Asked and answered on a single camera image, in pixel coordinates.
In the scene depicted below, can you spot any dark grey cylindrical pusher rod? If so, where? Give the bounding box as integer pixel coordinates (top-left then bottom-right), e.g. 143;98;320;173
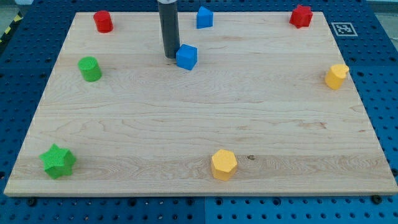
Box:
157;0;180;58

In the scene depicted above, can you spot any red star block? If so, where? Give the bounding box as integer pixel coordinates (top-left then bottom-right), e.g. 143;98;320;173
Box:
289;4;313;29

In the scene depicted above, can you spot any red cylinder block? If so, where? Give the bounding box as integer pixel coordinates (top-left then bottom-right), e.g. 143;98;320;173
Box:
93;10;113;33

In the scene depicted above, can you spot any light wooden board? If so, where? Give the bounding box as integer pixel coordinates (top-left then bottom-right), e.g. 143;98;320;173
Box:
4;12;397;197

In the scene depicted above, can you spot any green cylinder block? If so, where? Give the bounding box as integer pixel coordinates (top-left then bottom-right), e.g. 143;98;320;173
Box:
78;56;102;82

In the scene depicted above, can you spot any yellow heart block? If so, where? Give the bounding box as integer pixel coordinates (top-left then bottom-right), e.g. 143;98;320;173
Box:
324;64;349;90

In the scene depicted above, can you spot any white fiducial marker tag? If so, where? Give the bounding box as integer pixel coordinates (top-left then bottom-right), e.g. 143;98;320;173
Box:
331;22;358;37

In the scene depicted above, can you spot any green star block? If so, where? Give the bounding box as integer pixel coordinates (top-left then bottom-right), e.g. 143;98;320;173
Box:
39;144;76;179

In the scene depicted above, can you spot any black bolt right front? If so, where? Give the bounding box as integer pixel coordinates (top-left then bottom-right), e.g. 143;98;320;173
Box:
371;195;383;205

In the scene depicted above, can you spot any black bolt left front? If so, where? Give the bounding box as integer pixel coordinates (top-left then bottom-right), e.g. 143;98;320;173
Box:
26;197;37;207

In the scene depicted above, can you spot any yellow hexagon block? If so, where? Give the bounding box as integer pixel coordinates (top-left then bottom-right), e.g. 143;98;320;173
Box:
211;149;238;181

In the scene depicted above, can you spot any blue cube block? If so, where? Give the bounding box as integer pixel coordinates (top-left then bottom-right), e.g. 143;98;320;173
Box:
176;44;198;70

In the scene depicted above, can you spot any black bolt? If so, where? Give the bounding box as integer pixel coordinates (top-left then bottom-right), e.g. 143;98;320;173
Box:
26;197;37;207
371;195;383;205

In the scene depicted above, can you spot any blue triangular prism block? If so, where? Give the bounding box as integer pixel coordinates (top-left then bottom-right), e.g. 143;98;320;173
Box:
196;6;214;29

